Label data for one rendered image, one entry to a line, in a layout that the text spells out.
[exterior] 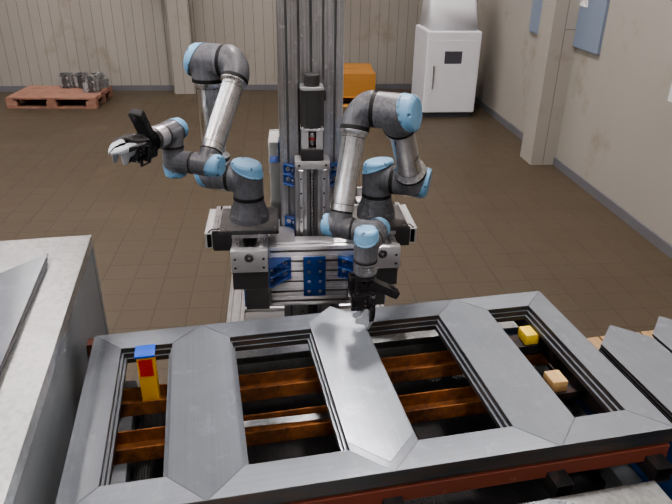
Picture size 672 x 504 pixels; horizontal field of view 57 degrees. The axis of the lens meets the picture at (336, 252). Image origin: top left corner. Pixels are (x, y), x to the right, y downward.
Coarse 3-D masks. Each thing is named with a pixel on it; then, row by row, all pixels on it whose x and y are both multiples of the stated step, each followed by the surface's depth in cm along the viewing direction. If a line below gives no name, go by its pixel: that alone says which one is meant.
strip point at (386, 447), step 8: (408, 432) 163; (352, 440) 160; (360, 440) 160; (368, 440) 160; (376, 440) 160; (384, 440) 160; (392, 440) 160; (400, 440) 160; (368, 448) 158; (376, 448) 158; (384, 448) 158; (392, 448) 158; (400, 448) 158; (384, 456) 155; (392, 456) 155
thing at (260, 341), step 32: (416, 320) 214; (512, 320) 221; (128, 352) 196; (160, 352) 197; (320, 384) 187; (480, 384) 184; (352, 448) 158; (544, 448) 159; (576, 448) 161; (608, 448) 164; (352, 480) 150; (384, 480) 152; (416, 480) 154
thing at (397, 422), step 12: (348, 420) 167; (360, 420) 167; (372, 420) 167; (384, 420) 167; (396, 420) 167; (408, 420) 167; (348, 432) 163; (360, 432) 163; (372, 432) 163; (384, 432) 163; (396, 432) 163
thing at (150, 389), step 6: (138, 360) 188; (138, 366) 189; (156, 366) 195; (138, 372) 190; (156, 372) 194; (144, 378) 191; (150, 378) 192; (156, 378) 192; (144, 384) 192; (150, 384) 193; (156, 384) 193; (144, 390) 193; (150, 390) 194; (156, 390) 194; (144, 396) 194; (150, 396) 195; (156, 396) 195
